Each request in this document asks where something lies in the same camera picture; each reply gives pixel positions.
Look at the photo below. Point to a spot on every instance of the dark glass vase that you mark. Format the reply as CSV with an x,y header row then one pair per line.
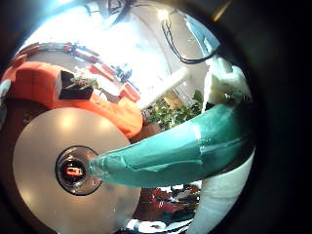
x,y
74,170

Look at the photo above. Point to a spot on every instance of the green leafy plant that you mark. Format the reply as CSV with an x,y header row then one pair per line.
x,y
172,113

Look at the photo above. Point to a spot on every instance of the red seat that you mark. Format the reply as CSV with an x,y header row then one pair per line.
x,y
130,92
102,70

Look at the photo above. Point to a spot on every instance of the orange sofa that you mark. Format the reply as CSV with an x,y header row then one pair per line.
x,y
107,107

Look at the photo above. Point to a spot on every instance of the black planter box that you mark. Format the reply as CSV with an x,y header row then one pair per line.
x,y
76,91

